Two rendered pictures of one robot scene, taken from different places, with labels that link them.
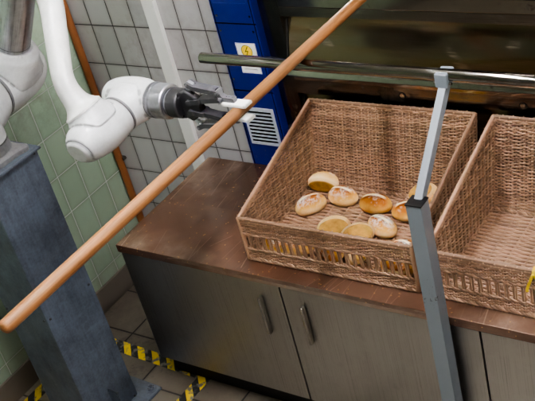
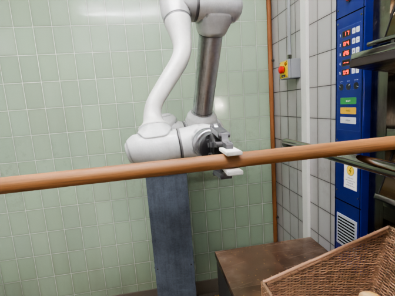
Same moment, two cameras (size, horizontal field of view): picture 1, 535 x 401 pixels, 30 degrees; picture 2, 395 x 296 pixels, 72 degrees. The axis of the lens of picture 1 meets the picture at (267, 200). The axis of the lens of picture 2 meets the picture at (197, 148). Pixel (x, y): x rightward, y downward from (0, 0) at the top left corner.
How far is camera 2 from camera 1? 1.92 m
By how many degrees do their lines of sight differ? 44
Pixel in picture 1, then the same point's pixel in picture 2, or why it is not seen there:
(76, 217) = (237, 232)
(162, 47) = not seen: hidden behind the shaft
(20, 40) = (200, 107)
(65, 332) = (164, 282)
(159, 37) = not seen: hidden behind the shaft
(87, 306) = (186, 276)
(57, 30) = (167, 71)
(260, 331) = not seen: outside the picture
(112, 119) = (159, 139)
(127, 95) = (186, 130)
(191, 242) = (246, 279)
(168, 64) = (305, 170)
